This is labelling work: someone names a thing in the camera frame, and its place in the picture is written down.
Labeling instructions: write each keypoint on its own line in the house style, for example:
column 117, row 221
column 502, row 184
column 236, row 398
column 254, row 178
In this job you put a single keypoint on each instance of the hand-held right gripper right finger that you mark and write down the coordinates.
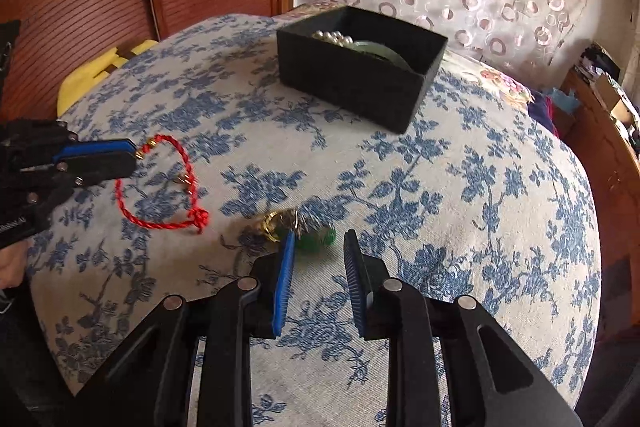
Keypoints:
column 356, row 292

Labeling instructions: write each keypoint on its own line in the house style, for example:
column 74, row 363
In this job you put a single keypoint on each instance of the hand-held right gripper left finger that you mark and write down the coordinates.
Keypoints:
column 285, row 287

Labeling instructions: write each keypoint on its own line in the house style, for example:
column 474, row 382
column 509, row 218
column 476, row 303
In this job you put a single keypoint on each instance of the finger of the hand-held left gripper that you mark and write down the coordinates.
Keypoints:
column 95, row 149
column 105, row 169

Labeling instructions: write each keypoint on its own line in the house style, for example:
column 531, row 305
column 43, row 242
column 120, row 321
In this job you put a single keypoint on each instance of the black square box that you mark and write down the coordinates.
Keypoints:
column 350, row 77

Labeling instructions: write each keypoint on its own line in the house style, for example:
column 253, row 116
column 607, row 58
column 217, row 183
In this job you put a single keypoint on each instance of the green jade bangle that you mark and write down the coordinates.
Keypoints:
column 382, row 52

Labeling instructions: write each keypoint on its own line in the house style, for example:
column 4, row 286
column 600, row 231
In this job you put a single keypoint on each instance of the person's left hand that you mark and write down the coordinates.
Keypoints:
column 11, row 264

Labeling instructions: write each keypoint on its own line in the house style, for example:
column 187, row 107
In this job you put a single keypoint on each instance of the yellow cloth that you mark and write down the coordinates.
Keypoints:
column 80, row 82

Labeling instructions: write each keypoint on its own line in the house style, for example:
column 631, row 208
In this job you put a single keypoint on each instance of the blue crumpled cloth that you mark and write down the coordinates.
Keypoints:
column 562, row 99

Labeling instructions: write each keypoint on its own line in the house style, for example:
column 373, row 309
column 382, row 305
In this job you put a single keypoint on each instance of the long wooden cabinet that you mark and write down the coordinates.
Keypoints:
column 605, row 157

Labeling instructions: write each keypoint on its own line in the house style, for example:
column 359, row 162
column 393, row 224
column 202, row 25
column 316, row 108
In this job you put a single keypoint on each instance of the cardboard box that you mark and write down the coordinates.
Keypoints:
column 607, row 91

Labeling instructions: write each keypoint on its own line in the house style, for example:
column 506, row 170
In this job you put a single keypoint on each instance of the pile of dark clothes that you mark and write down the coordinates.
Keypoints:
column 592, row 59

